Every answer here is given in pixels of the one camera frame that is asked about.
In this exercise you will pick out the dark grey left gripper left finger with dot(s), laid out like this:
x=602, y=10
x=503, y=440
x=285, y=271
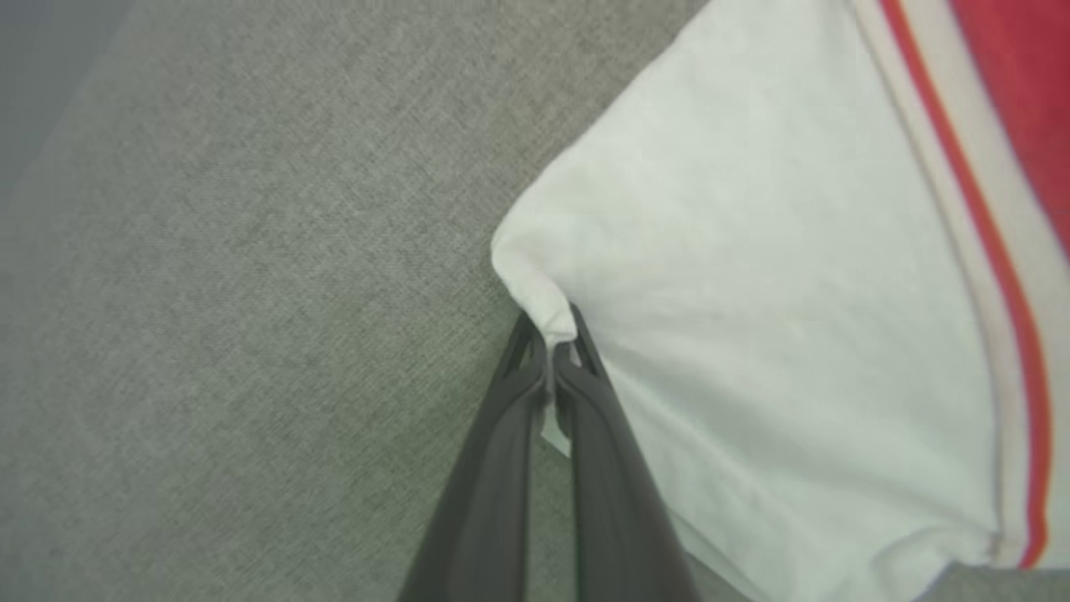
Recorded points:
x=493, y=485

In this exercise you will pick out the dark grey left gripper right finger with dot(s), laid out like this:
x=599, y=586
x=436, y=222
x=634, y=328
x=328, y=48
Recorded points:
x=614, y=502

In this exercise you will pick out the red and white garment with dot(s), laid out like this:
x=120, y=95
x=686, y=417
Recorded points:
x=794, y=293

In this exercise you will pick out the grey fabric work surface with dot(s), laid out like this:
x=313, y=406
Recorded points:
x=251, y=318

